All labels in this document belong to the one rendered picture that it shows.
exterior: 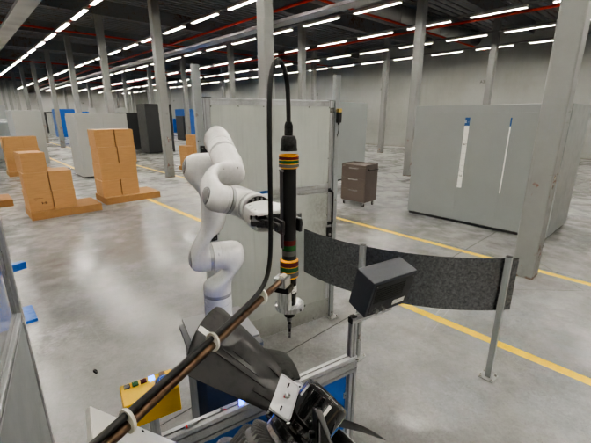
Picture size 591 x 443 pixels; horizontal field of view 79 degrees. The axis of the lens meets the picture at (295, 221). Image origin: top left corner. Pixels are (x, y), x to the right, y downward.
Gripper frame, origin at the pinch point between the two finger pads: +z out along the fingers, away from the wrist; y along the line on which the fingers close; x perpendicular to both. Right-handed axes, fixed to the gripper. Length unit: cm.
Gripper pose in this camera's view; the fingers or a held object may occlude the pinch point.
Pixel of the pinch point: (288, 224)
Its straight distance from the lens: 81.1
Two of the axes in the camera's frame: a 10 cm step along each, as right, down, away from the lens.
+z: 5.3, 2.4, -8.2
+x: 0.0, -9.6, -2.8
